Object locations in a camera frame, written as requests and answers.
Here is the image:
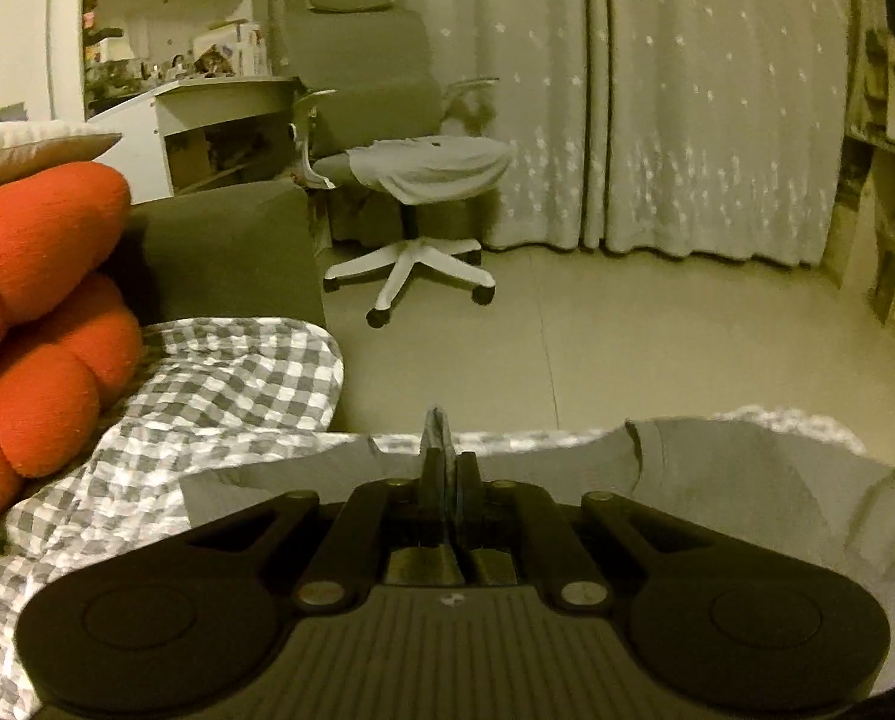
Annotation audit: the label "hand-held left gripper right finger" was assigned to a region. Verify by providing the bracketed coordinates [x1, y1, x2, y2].
[456, 451, 711, 611]

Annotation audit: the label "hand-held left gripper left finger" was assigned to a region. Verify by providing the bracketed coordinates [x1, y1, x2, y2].
[190, 447, 450, 611]

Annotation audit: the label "grey pants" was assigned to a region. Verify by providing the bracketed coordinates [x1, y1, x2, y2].
[181, 405, 895, 601]

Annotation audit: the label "grey white checkered blanket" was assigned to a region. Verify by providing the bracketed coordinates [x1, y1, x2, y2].
[0, 315, 869, 720]

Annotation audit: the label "dark sofa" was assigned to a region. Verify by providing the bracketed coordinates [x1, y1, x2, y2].
[106, 180, 373, 436]

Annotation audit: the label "light grey draped cloth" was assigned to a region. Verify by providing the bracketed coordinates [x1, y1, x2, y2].
[346, 135, 513, 203]

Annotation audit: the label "white-based office chair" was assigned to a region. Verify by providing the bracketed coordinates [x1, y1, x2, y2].
[271, 0, 516, 329]

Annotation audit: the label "red knot cushion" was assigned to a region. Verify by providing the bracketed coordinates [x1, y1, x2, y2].
[0, 161, 144, 533]

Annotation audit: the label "white desk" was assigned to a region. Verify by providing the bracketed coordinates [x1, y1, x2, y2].
[87, 75, 307, 203]

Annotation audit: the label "star-patterned curtain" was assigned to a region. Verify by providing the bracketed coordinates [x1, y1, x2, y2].
[417, 0, 864, 269]

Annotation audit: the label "wooden storage shelf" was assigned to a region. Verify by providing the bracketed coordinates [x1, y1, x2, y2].
[830, 0, 895, 383]

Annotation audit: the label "cream pillow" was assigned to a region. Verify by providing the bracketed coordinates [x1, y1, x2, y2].
[0, 120, 123, 192]

